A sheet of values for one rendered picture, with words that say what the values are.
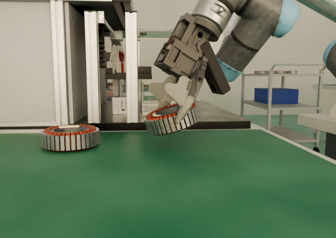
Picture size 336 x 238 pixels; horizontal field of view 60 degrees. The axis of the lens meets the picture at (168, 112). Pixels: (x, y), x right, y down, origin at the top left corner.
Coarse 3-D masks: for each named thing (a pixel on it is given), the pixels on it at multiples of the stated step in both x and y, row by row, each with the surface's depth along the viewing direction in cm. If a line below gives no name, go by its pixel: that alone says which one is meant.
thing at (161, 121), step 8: (176, 104) 62; (192, 104) 56; (152, 112) 60; (160, 112) 61; (168, 112) 62; (176, 112) 54; (192, 112) 55; (144, 120) 57; (152, 120) 55; (160, 120) 53; (168, 120) 54; (184, 120) 54; (192, 120) 54; (152, 128) 55; (160, 128) 54; (168, 128) 53; (176, 128) 54; (184, 128) 54
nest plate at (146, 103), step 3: (144, 102) 118; (147, 102) 118; (150, 102) 118; (153, 102) 118; (156, 102) 118; (159, 102) 118; (171, 102) 118; (174, 102) 118; (144, 105) 113; (147, 105) 113; (150, 105) 113; (153, 105) 113; (156, 105) 113
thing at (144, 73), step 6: (138, 66) 91; (144, 66) 92; (150, 66) 92; (120, 72) 92; (138, 72) 92; (144, 72) 92; (150, 72) 92; (108, 78) 91; (114, 78) 91; (120, 78) 91; (138, 78) 92; (144, 78) 92; (150, 78) 92; (120, 84) 92; (120, 90) 92
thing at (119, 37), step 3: (114, 30) 109; (117, 30) 109; (120, 30) 109; (117, 33) 109; (120, 33) 109; (111, 36) 109; (117, 36) 109; (120, 36) 110; (111, 39) 110; (114, 39) 110; (117, 39) 110; (120, 39) 110
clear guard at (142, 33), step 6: (138, 30) 110; (144, 30) 110; (150, 30) 110; (156, 30) 110; (162, 30) 111; (168, 30) 111; (138, 36) 128; (144, 36) 128; (150, 36) 128; (156, 36) 128; (162, 36) 128; (168, 36) 128
